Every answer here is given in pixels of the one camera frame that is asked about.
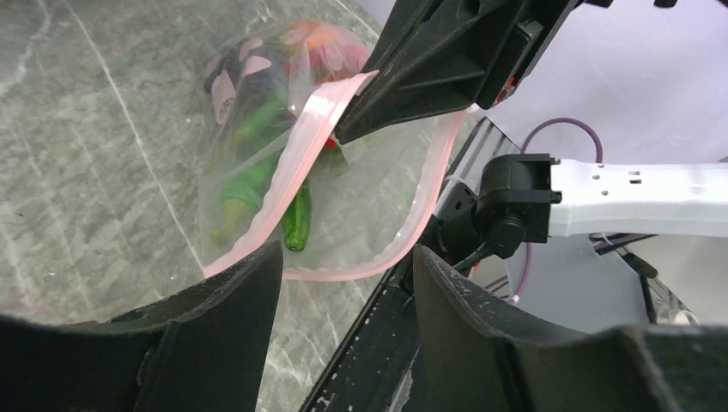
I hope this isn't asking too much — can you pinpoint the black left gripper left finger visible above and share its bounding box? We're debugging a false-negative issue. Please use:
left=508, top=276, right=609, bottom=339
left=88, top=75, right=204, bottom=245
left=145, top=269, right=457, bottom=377
left=1, top=242, right=282, bottom=411

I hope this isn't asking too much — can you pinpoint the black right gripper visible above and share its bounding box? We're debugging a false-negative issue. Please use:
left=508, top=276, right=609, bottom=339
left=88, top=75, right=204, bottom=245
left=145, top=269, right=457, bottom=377
left=335, top=1, right=580, bottom=144

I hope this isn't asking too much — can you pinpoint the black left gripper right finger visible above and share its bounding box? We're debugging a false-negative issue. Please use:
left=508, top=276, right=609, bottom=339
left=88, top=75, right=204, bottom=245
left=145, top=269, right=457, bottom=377
left=413, top=245, right=727, bottom=411

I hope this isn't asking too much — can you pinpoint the fake green cucumber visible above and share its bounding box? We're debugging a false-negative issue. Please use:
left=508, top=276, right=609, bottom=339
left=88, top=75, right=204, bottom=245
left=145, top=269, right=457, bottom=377
left=281, top=179, right=312, bottom=252

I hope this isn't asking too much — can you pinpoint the clear zip top bag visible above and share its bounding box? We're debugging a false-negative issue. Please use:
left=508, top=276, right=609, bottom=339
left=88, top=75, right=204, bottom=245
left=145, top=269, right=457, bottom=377
left=198, top=21, right=467, bottom=282

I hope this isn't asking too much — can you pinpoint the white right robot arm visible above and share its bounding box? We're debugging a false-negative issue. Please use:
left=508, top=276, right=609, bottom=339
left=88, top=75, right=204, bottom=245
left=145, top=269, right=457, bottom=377
left=334, top=1, right=727, bottom=270

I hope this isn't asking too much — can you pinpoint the fake red tomato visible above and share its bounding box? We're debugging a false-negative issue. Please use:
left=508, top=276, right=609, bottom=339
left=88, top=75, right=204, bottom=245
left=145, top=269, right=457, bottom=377
left=280, top=19, right=370, bottom=85

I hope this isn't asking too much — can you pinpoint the fake green bean pod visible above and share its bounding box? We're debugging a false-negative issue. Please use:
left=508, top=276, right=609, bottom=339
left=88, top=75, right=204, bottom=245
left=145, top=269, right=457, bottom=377
left=210, top=95, right=295, bottom=247

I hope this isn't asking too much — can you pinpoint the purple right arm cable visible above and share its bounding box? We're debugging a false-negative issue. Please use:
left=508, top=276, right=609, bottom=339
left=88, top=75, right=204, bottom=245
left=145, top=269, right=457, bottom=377
left=508, top=116, right=605, bottom=306

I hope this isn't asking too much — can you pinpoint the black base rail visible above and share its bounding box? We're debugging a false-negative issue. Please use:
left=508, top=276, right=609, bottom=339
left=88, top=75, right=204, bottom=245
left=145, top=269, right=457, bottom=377
left=298, top=116, right=521, bottom=412

